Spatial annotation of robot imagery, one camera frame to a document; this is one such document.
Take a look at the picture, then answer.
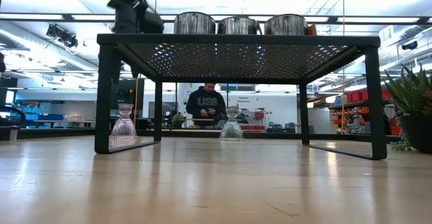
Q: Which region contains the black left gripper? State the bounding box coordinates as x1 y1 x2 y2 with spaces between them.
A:
113 1 165 80

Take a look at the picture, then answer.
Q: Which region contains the pink ribbed glass candle holder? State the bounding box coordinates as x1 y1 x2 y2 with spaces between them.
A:
110 103 138 140

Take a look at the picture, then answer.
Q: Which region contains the green ribbed glass candle holder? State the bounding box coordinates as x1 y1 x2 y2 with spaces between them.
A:
219 106 245 142

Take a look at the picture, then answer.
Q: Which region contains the black monitor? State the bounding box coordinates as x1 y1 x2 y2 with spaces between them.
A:
111 78 145 111

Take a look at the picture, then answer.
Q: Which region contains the yellow pole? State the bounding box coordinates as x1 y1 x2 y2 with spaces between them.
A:
133 74 140 131

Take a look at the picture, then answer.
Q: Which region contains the small green background plant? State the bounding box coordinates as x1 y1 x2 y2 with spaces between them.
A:
171 113 186 130

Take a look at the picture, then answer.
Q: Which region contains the person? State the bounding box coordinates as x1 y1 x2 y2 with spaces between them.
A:
185 83 227 130

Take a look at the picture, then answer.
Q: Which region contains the black ceiling spot lamp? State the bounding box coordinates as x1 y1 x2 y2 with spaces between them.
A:
45 24 79 49

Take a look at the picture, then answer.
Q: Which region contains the black perforated metal riser shelf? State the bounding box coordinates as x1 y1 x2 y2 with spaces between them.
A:
94 33 388 161

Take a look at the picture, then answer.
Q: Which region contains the blue storage bins shelf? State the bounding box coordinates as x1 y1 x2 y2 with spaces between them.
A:
15 99 65 130

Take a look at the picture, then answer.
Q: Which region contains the shelving rack with red bins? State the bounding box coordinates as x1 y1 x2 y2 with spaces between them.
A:
329 88 402 136

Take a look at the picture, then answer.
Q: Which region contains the potted succulent plant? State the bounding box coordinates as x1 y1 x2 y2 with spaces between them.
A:
383 63 432 155

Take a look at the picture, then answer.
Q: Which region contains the black aluminium rail frame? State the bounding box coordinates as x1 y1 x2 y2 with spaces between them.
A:
0 128 402 142

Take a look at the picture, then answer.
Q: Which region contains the silver ceiling duct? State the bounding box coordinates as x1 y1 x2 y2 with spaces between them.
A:
0 28 99 83

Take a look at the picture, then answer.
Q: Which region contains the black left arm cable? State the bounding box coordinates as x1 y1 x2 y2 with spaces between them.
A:
0 105 27 128

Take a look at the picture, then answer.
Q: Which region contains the black overhead frame beam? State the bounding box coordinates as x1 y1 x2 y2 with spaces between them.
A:
0 11 432 25

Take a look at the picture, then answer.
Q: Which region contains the yellow hanging cord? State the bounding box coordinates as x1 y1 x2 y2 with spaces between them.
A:
341 0 346 134

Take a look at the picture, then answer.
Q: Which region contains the black security camera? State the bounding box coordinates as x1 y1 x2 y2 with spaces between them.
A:
401 40 419 51

